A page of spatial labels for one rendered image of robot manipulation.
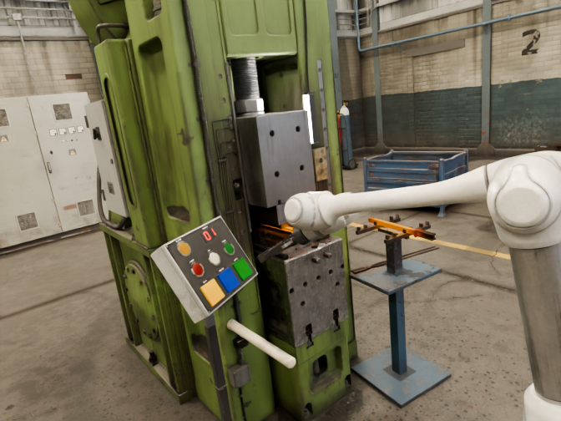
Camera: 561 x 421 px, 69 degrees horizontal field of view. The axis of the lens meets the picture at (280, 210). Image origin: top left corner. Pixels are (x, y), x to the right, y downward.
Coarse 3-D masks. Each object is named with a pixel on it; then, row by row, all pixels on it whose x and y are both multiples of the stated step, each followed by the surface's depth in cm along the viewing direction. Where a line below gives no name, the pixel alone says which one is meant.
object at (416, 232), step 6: (372, 222) 228; (378, 222) 224; (384, 222) 220; (390, 222) 219; (396, 228) 213; (402, 228) 208; (408, 228) 206; (420, 228) 202; (414, 234) 201; (420, 234) 200; (426, 234) 195; (432, 234) 193; (432, 240) 193
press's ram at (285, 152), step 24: (240, 120) 181; (264, 120) 174; (288, 120) 182; (240, 144) 185; (264, 144) 176; (288, 144) 184; (264, 168) 178; (288, 168) 186; (312, 168) 195; (264, 192) 181; (288, 192) 188
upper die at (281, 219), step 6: (282, 204) 187; (252, 210) 201; (258, 210) 197; (264, 210) 193; (270, 210) 189; (276, 210) 185; (282, 210) 187; (252, 216) 203; (258, 216) 198; (264, 216) 194; (270, 216) 190; (276, 216) 186; (282, 216) 188; (270, 222) 191; (276, 222) 188; (282, 222) 188
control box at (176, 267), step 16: (208, 224) 156; (224, 224) 163; (176, 240) 140; (192, 240) 146; (208, 240) 152; (224, 240) 158; (160, 256) 137; (176, 256) 137; (192, 256) 142; (208, 256) 147; (224, 256) 154; (240, 256) 161; (176, 272) 136; (192, 272) 138; (208, 272) 144; (256, 272) 163; (176, 288) 138; (192, 288) 135; (224, 288) 146; (240, 288) 152; (192, 304) 137; (208, 304) 137
